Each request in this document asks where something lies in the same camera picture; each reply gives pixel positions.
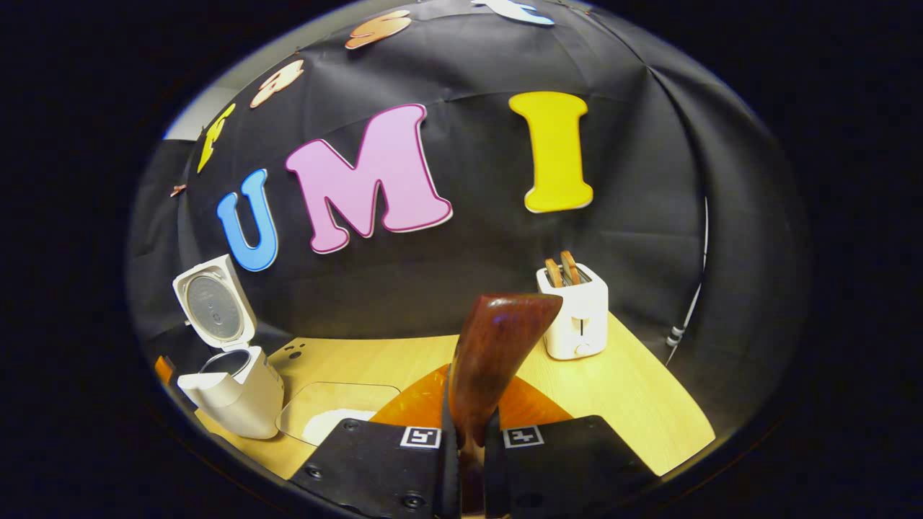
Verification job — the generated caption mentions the white toaster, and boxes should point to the white toaster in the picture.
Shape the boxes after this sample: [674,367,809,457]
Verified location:
[536,263,610,360]

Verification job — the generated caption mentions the white rice cooker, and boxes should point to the white rice cooker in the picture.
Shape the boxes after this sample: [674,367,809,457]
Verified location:
[172,254,285,440]

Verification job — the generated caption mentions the clear plastic container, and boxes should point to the clear plastic container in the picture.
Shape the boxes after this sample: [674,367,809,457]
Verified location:
[276,382,402,448]

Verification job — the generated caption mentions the thin white cable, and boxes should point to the thin white cable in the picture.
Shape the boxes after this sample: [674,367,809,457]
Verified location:
[665,196,710,348]

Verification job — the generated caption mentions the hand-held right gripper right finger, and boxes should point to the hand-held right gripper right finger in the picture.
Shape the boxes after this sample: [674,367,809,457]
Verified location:
[483,375,658,519]

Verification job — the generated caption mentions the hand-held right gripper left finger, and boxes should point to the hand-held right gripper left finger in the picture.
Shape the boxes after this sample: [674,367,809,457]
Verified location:
[288,364,459,519]

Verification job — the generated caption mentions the brown wooden spoon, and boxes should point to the brown wooden spoon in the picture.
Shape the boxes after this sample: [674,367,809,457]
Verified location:
[447,293,564,514]

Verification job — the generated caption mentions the black backdrop cloth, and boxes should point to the black backdrop cloth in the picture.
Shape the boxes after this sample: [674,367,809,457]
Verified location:
[126,0,808,433]

